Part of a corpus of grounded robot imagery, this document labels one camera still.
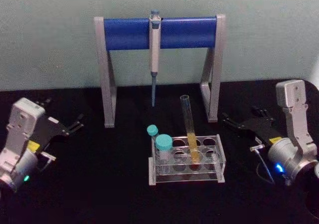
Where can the large teal capped tube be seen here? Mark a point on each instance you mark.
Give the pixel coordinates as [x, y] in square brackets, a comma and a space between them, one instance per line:
[163, 144]

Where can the clear plastic tube rack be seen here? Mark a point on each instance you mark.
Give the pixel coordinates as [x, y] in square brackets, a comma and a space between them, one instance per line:
[184, 176]

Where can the grey pipette stand blue bar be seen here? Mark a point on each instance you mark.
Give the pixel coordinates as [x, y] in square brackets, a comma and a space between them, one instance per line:
[124, 33]

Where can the pale wall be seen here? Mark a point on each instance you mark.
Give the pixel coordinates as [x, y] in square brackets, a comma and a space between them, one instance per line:
[49, 34]

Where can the small teal capped tube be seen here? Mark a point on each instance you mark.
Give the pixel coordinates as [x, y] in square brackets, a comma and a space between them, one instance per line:
[152, 130]

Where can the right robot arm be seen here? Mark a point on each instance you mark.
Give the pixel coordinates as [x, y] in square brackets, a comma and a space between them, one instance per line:
[294, 139]

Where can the black table cloth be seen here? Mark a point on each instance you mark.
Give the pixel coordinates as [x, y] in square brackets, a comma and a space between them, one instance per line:
[104, 184]

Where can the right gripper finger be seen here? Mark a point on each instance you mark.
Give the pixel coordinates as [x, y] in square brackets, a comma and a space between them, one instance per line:
[231, 123]
[261, 112]

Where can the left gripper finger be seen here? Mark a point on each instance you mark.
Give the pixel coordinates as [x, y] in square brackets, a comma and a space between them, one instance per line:
[44, 102]
[76, 125]

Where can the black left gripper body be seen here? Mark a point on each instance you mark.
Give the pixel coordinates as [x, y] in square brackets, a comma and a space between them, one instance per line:
[51, 129]

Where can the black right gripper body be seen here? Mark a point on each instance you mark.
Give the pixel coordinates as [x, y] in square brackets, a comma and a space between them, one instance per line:
[259, 130]

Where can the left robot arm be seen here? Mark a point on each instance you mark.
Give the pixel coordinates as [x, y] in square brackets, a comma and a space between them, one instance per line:
[20, 134]

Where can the glass test tube yellow liquid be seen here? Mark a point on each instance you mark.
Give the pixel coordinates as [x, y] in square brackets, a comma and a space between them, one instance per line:
[192, 142]

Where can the grey pipette with blue tip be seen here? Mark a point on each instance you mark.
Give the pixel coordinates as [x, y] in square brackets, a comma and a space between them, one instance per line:
[154, 49]

